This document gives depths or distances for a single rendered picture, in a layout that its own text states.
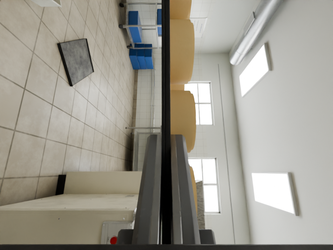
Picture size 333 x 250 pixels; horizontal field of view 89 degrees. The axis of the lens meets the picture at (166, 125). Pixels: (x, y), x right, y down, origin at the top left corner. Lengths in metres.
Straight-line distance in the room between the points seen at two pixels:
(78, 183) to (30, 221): 0.72
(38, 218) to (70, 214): 0.15
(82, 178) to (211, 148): 3.72
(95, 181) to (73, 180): 0.20
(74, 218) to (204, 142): 4.17
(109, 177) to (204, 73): 4.62
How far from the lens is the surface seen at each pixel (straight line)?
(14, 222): 1.19
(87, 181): 1.75
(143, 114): 4.98
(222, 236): 5.10
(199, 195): 1.67
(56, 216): 1.07
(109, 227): 0.95
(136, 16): 4.36
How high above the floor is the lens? 1.00
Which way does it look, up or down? level
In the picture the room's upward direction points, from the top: 90 degrees clockwise
